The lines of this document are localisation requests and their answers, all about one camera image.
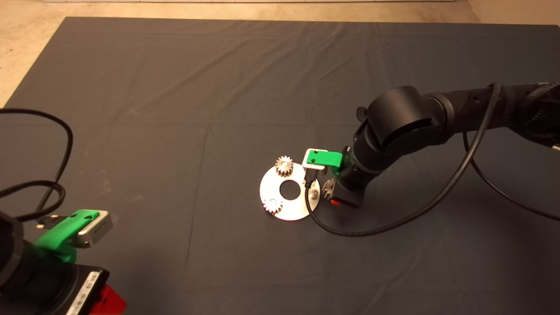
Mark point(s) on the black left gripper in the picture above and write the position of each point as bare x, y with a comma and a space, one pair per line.
57, 288

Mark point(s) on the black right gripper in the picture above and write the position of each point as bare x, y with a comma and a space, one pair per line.
352, 192

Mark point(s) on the steel planetary gear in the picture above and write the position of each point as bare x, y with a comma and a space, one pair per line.
328, 189
284, 166
272, 205

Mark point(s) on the round metal carrier plate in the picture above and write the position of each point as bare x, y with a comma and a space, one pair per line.
271, 192

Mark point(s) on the dark grey table cloth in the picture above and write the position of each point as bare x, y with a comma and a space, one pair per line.
218, 87

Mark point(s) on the green right camera mount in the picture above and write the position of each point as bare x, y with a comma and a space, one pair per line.
326, 158

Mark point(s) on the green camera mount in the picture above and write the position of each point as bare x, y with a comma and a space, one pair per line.
59, 234
326, 158

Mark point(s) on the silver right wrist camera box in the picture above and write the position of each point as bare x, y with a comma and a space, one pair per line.
305, 164

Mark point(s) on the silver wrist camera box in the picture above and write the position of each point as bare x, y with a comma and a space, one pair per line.
96, 229
305, 164

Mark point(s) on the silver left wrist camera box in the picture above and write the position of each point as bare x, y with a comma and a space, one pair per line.
96, 229

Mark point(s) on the green left camera mount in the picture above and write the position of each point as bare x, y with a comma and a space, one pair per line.
59, 234

